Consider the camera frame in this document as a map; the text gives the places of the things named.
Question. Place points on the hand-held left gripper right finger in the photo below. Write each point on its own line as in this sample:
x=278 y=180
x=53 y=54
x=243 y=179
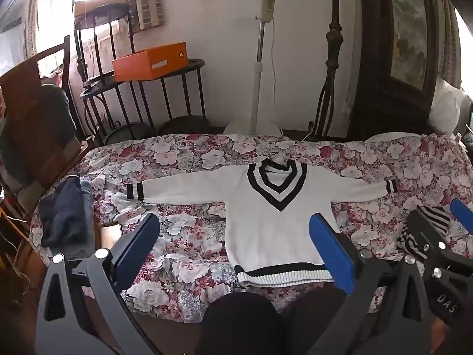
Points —
x=332 y=251

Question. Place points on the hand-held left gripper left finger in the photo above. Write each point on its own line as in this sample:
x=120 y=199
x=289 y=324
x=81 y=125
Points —
x=137 y=239

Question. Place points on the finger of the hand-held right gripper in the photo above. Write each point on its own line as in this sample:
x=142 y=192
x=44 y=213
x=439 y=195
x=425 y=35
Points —
x=430 y=235
x=462 y=212

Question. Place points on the white sweater with black trim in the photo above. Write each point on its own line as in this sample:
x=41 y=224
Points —
x=266 y=225

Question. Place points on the black and white striped cloth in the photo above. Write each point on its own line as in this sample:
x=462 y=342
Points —
x=438 y=217

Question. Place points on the tan leather wallet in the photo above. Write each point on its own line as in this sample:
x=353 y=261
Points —
x=111 y=236

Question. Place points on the floral blanket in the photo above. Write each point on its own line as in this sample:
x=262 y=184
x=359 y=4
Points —
x=184 y=236

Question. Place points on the folded navy garment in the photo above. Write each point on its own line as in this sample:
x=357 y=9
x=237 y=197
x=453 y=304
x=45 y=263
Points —
x=61 y=218

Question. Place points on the white pillow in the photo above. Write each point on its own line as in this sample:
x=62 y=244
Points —
x=449 y=107

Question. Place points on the person's black pants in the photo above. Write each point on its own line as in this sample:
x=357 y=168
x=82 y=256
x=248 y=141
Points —
x=240 y=325

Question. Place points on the dark wooden cabinet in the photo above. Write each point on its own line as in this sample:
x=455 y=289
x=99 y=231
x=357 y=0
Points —
x=373 y=111

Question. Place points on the black metal tiered stand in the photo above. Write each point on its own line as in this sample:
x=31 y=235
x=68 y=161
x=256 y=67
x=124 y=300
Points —
x=122 y=96

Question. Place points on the orange box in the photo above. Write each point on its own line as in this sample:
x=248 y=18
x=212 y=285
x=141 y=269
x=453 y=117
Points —
x=147 y=63

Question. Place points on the dark wooden chair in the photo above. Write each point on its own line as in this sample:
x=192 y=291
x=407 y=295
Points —
x=26 y=81

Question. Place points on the framed landscape painting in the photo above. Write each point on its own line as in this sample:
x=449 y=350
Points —
x=408 y=26

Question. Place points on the plaid curtain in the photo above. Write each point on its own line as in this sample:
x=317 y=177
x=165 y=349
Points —
x=144 y=0

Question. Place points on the white pedestal fan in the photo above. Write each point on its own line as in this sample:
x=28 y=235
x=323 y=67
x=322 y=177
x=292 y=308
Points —
x=266 y=3

